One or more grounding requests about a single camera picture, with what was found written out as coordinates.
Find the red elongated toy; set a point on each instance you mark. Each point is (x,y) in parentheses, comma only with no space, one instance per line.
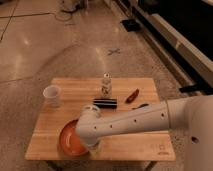
(132,97)

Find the small glass bottle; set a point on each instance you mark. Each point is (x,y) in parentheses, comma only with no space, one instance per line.
(106,87)

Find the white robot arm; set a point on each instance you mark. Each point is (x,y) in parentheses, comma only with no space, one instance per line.
(195,114)

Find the black striped rectangular box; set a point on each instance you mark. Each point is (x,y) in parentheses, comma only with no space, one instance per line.
(105,103)

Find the white plastic cup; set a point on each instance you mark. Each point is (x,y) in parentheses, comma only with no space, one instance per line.
(52,95)

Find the wooden table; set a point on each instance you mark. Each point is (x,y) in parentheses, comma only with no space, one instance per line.
(75,93)

